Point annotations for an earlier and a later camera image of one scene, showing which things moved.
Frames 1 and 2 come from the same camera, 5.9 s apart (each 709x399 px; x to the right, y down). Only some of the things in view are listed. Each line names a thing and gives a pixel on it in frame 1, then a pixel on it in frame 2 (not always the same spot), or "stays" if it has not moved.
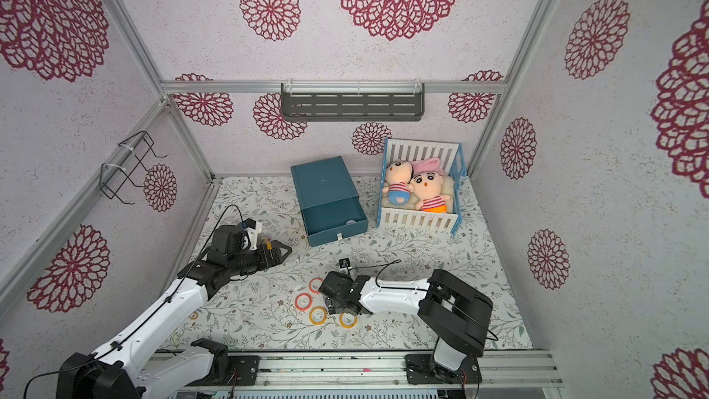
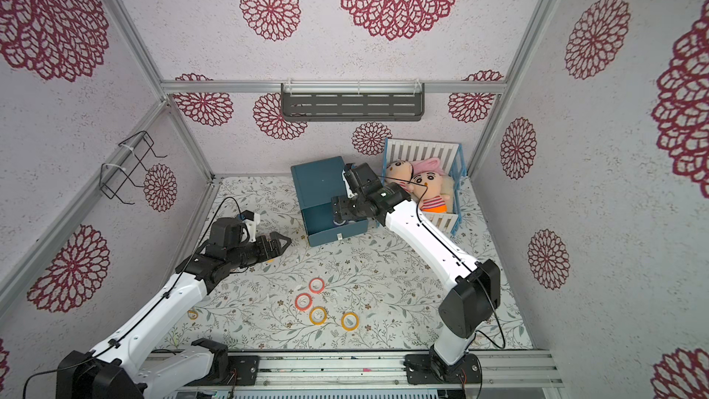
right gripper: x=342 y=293 → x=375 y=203
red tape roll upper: x=310 y=286 stays
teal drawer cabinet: x=329 y=199 stays
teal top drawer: x=335 y=221 stays
